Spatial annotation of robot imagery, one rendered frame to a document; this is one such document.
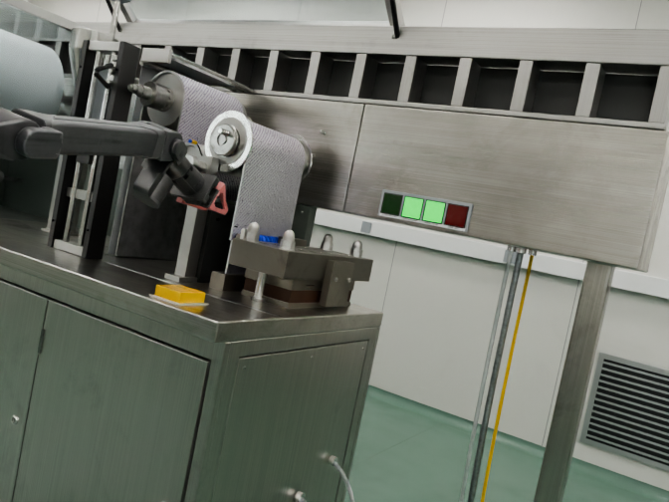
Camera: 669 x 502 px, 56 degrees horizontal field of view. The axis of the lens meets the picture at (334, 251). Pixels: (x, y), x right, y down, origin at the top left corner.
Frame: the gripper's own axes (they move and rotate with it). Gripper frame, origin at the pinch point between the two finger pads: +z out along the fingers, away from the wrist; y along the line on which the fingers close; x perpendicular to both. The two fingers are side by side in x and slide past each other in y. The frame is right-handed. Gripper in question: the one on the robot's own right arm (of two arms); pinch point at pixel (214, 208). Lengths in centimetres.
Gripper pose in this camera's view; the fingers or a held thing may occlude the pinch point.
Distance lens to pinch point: 144.3
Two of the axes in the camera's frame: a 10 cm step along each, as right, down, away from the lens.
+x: 4.2, -8.4, 3.5
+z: 3.7, 5.1, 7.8
